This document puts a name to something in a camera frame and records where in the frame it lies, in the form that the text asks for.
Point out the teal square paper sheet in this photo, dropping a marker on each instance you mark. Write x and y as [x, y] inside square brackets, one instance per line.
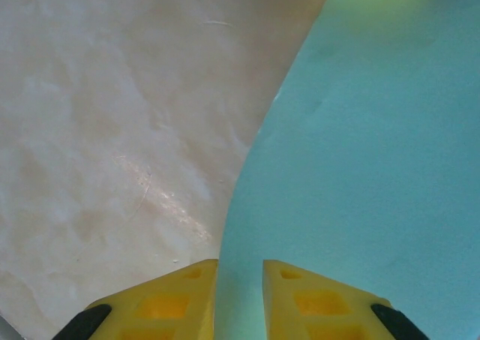
[356, 148]

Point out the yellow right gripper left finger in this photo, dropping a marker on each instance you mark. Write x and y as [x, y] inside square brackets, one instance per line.
[161, 306]

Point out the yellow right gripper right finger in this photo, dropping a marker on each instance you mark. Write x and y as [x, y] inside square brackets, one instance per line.
[318, 306]

